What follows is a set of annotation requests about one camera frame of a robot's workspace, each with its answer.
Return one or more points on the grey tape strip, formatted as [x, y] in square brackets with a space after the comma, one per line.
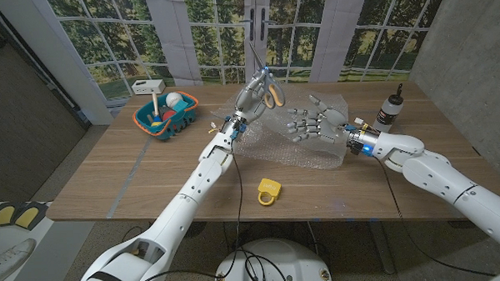
[126, 182]

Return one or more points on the black slipper yellow insole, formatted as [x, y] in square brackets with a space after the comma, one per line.
[2, 216]
[27, 217]

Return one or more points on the black ribbed round object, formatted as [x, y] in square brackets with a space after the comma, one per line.
[194, 228]

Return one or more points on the yellow padlock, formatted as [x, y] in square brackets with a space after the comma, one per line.
[270, 186]

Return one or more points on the white sneaker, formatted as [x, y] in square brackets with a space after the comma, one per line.
[8, 259]

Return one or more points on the red round toy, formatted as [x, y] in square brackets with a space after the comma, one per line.
[168, 115]

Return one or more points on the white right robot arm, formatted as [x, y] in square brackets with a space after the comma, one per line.
[434, 171]

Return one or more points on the grey table leg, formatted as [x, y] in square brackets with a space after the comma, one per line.
[381, 248]

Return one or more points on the teal basket orange rim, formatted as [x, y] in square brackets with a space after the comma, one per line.
[143, 119]

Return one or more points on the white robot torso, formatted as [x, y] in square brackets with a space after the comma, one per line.
[287, 256]

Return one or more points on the printed forest window backdrop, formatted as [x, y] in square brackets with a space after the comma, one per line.
[313, 30]

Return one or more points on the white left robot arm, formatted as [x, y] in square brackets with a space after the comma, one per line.
[185, 197]

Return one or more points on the white power box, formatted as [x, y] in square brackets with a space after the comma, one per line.
[148, 86]

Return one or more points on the clear bubble wrap sheet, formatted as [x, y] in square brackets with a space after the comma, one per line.
[296, 155]

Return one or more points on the teal block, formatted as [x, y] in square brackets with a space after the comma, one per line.
[180, 106]

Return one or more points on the white baseball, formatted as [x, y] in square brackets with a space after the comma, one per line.
[173, 100]

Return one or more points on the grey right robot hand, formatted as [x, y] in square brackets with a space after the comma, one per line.
[329, 127]

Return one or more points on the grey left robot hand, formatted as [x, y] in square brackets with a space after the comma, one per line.
[248, 101]

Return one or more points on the clear dispenser bottle black cap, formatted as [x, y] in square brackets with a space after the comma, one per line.
[386, 112]

